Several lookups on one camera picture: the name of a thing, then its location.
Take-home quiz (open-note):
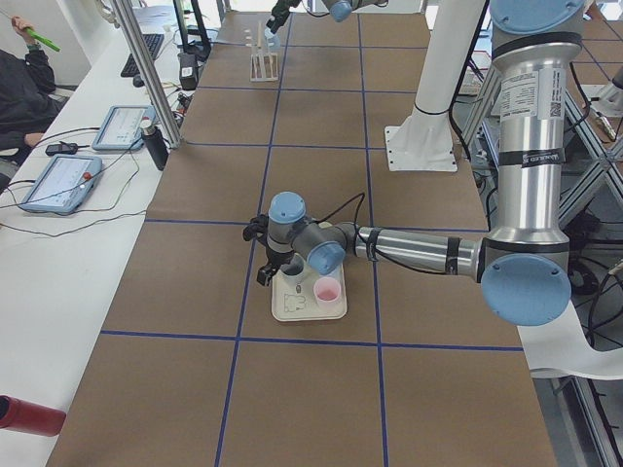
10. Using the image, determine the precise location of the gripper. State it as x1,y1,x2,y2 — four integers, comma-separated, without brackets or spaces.
242,215,270,273
266,0,294,33

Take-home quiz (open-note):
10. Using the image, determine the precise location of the grey plastic cup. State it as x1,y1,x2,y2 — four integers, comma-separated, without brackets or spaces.
280,255,305,286

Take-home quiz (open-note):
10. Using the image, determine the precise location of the pink plastic cup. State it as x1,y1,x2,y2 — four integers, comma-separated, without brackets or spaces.
312,276,342,309

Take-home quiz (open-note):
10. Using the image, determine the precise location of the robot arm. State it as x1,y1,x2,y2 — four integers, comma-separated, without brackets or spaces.
266,0,388,34
243,1,583,326

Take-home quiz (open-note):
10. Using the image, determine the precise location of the light blue cup on rack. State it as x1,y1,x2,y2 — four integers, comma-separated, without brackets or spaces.
264,28,281,49

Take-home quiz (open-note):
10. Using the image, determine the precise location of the cream plastic tray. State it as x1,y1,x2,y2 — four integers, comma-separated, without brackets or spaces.
272,266,348,322

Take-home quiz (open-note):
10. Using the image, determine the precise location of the black box with label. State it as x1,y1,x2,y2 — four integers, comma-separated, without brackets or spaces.
178,53,199,90

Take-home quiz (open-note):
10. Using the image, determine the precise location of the black keyboard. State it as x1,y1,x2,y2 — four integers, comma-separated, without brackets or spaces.
120,32,166,78

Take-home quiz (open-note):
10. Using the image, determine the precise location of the black water bottle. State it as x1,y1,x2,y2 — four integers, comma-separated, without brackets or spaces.
139,118,168,171

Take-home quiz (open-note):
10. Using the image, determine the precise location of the far blue teach pendant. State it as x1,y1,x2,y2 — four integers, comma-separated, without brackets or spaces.
92,105,156,151

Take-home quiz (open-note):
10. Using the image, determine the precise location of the blue teach pendant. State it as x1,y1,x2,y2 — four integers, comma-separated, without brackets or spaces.
92,105,156,151
18,155,103,215

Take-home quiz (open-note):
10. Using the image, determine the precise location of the near blue teach pendant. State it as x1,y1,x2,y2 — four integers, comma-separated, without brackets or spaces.
18,155,103,215

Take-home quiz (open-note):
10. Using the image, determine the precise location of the black power adapter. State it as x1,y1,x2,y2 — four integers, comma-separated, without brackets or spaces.
45,142,80,157

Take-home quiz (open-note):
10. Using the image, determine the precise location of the green hand tool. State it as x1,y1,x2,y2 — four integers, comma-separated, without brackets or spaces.
25,27,60,52

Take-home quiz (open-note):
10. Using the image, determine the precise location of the person in dark jacket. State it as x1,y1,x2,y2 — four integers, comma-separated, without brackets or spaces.
1,16,62,164

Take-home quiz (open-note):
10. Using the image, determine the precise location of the red water bottle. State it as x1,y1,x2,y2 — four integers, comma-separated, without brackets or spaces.
1,395,66,437

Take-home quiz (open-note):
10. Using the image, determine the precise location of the white wire cup rack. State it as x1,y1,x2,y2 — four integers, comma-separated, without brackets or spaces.
244,21,279,83

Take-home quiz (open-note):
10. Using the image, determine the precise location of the aluminium frame post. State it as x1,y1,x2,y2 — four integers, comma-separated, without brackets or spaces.
111,0,181,149

